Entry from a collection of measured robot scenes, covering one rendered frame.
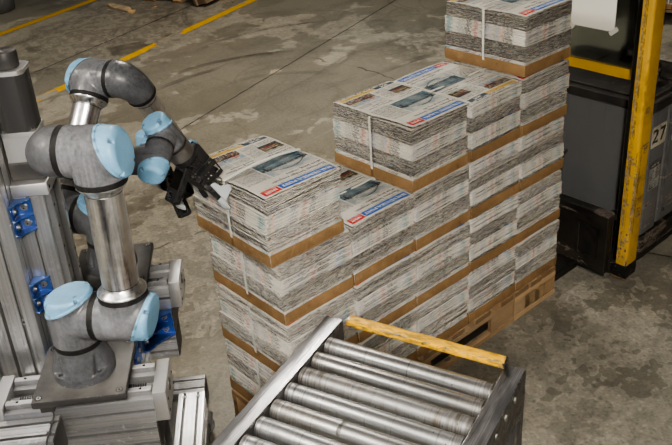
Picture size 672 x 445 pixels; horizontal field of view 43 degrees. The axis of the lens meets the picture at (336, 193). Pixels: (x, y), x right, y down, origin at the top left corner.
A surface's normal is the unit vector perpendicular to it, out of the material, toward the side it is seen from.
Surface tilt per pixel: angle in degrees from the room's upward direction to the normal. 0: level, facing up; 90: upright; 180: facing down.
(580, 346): 0
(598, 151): 90
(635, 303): 0
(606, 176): 90
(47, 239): 90
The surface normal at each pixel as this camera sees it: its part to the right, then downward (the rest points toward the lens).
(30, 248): 0.10, 0.45
